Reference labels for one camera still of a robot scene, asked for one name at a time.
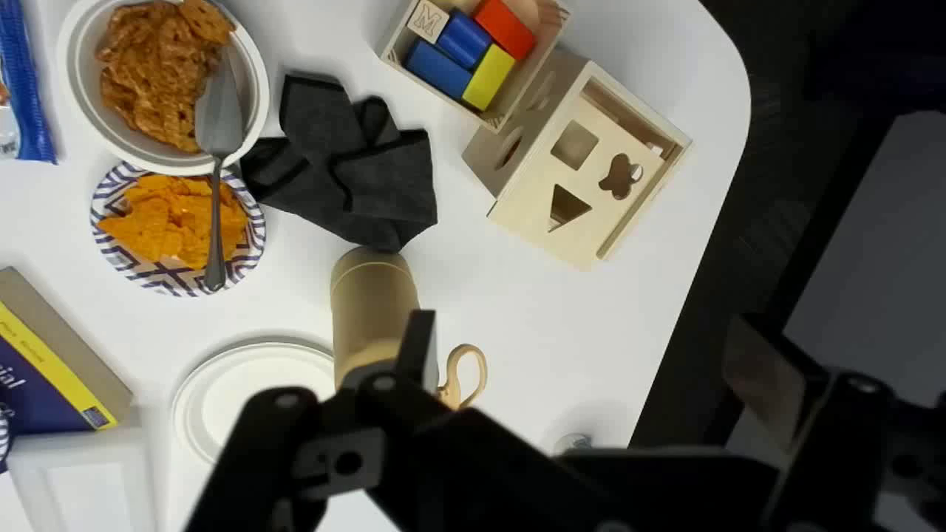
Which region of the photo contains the blue snack bag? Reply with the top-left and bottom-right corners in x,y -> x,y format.
0,0 -> 56,164

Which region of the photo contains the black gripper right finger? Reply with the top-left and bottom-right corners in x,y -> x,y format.
722,314 -> 897,532

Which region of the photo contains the white bowl with food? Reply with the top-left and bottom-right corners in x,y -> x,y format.
58,0 -> 271,174

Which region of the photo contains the wooden tray of blocks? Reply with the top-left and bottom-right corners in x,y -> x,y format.
381,0 -> 568,131

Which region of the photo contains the black cloth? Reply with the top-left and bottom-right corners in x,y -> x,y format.
243,72 -> 437,254

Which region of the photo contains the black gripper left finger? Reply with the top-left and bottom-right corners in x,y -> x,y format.
187,387 -> 326,532

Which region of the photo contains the wooden shape sorter box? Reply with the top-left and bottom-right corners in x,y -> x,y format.
465,51 -> 693,270

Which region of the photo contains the patterned bowl with chips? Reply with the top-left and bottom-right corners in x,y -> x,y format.
90,164 -> 265,299

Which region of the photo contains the metal spoon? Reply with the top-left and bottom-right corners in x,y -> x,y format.
196,67 -> 246,291

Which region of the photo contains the white plate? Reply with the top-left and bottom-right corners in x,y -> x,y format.
172,341 -> 333,465

